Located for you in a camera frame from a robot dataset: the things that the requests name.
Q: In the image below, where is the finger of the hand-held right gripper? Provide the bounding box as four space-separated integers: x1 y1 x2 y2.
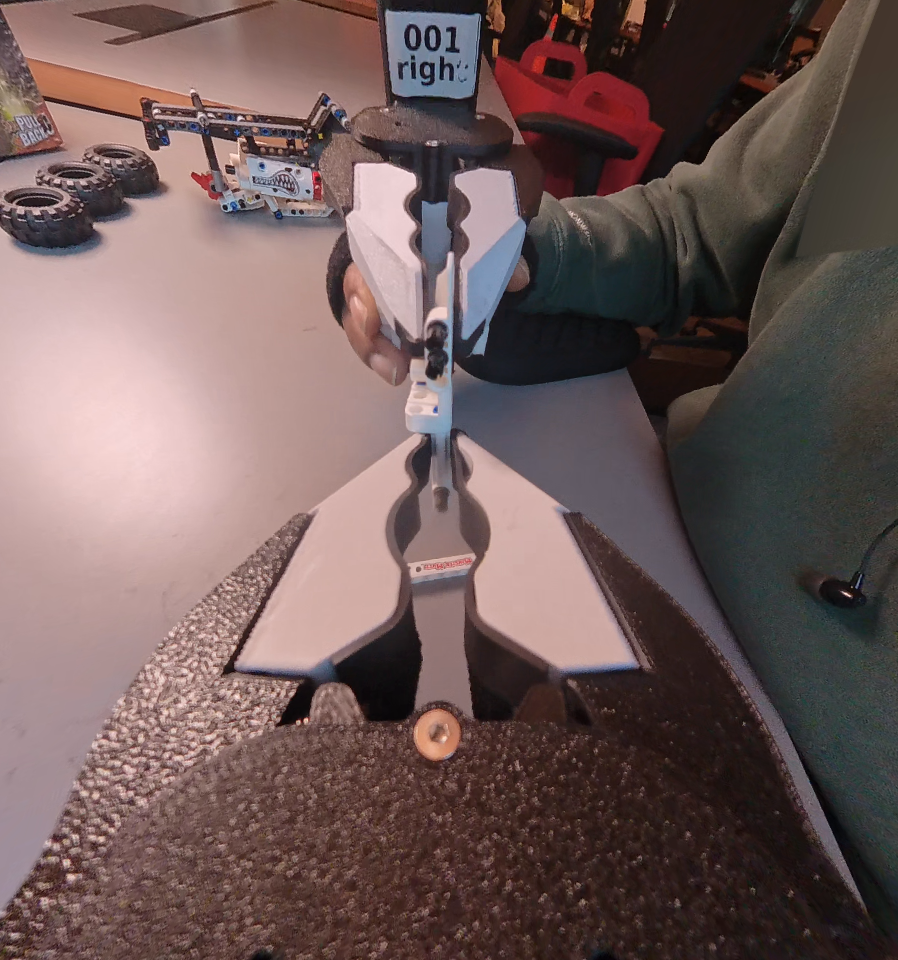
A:
344 162 429 349
452 165 533 357

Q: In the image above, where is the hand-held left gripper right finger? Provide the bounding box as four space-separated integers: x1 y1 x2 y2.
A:
457 432 642 706

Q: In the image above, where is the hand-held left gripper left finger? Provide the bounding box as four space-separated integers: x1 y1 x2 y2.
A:
233 432 428 679

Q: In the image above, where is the white beam with red label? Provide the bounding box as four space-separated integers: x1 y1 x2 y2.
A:
413 432 477 583

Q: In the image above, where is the white toy truck chassis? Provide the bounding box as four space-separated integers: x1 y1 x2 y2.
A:
139 90 348 223

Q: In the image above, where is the white spotted toy brick assembly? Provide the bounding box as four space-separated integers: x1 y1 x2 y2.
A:
404 300 458 444

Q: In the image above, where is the person's right forearm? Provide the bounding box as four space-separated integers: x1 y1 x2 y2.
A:
521 90 810 334

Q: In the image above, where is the grey desk with wooden edge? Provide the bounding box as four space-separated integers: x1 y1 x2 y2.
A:
0 0 383 124

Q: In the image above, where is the person's right hand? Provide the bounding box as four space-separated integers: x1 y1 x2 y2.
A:
341 263 414 387

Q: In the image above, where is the red office chair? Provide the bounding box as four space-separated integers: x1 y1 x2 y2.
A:
494 38 665 196

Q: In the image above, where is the black toy tire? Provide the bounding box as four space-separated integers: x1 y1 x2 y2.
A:
0 183 95 249
85 143 162 198
37 161 126 220

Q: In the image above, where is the black earbud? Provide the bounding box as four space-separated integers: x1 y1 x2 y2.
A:
818 573 870 609

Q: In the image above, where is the toy truck box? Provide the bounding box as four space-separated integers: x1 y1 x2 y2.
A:
0 0 63 160

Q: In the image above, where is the black earbud cable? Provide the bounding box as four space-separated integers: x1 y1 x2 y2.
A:
854 500 898 589

